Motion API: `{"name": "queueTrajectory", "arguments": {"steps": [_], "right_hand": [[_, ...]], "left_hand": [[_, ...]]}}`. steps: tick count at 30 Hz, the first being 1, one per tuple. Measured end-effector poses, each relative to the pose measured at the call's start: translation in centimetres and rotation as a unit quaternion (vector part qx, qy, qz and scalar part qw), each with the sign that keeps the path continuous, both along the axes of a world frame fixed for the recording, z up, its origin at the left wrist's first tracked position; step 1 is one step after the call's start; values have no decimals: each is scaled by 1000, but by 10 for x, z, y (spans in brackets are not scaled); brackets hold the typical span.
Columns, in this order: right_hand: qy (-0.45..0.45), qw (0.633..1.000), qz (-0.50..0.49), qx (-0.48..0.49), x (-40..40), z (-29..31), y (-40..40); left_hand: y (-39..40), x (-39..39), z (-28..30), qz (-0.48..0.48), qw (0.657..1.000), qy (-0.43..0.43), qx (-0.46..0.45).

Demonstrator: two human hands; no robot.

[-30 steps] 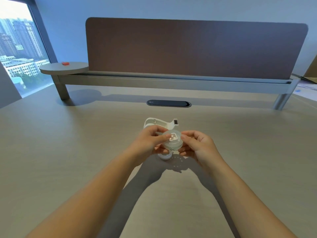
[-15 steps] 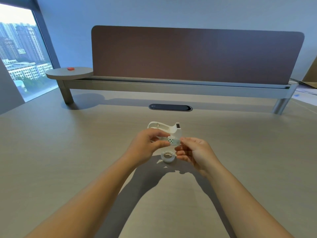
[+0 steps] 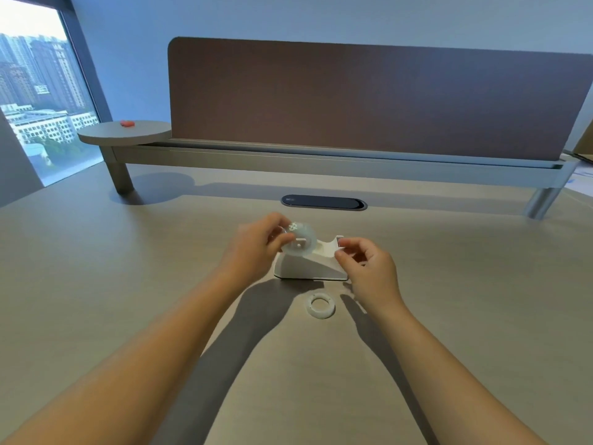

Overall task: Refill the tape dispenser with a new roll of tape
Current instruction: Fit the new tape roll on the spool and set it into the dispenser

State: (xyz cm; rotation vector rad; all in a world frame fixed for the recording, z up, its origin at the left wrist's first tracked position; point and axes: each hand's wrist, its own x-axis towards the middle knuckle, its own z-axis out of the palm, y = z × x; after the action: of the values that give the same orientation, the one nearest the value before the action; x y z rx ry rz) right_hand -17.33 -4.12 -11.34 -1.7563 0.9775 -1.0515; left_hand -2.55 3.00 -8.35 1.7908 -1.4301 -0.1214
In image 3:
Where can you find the person's left hand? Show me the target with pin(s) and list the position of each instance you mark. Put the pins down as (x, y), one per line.
(248, 254)

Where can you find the person's right hand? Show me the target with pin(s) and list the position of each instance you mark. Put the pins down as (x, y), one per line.
(375, 278)

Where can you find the person's left thumb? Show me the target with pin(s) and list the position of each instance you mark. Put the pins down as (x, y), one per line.
(283, 240)

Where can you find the person's right thumb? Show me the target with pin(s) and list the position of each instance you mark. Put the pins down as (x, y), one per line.
(343, 262)

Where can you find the clear tape roll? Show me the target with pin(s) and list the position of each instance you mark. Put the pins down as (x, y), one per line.
(303, 243)

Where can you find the white tape dispenser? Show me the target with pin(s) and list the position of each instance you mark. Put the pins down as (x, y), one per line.
(308, 267)

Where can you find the person's right forearm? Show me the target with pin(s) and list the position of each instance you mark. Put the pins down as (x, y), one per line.
(444, 380)

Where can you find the person's left forearm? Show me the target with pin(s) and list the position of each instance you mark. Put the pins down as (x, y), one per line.
(129, 366)

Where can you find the brown desk divider panel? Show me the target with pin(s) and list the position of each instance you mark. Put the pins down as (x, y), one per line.
(370, 97)

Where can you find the grey round shelf leg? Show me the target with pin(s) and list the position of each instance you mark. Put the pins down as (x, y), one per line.
(118, 173)

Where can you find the round grey side shelf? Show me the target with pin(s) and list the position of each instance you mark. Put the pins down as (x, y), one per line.
(125, 133)

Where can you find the silver round shelf leg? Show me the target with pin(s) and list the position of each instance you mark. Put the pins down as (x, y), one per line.
(542, 201)

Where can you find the white paper sheet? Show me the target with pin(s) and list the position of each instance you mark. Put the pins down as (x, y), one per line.
(581, 176)

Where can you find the brown cardboard box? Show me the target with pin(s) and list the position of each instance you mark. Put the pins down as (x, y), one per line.
(584, 145)

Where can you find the window with city view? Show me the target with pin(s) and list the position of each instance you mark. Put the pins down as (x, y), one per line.
(41, 111)

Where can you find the grey desk shelf rail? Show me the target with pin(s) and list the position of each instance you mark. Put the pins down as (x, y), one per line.
(324, 163)

